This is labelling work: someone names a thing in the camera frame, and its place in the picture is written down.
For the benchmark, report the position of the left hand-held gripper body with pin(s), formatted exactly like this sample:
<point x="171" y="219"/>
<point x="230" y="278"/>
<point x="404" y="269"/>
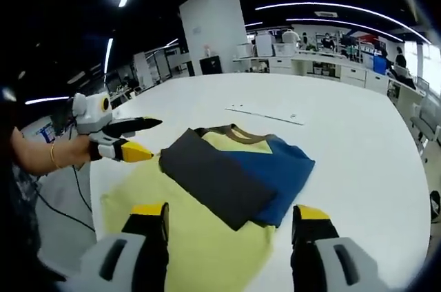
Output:
<point x="89" y="113"/>

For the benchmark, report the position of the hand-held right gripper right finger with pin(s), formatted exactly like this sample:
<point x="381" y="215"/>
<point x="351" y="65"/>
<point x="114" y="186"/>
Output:
<point x="324" y="261"/>

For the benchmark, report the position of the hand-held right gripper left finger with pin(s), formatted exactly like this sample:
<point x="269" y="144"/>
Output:
<point x="138" y="257"/>

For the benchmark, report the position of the yellow blue grey garment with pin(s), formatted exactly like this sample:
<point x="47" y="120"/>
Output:
<point x="220" y="175"/>

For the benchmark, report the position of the person's left hand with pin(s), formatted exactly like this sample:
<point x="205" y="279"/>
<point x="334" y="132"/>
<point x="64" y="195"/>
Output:
<point x="80" y="151"/>

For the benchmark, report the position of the black cabinet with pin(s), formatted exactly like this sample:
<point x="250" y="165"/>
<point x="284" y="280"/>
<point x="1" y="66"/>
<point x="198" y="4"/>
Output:
<point x="211" y="65"/>

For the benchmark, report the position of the white appliance box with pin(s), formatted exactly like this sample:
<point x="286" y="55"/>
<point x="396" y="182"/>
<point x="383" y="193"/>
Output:
<point x="264" y="45"/>

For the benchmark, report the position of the white counter row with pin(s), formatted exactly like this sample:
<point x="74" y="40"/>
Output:
<point x="327" y="68"/>

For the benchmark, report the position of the ceiling air vent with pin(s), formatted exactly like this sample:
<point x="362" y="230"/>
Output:
<point x="326" y="14"/>

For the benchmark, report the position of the long ceiling light strip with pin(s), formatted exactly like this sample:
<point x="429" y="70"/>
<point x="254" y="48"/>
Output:
<point x="344" y="6"/>

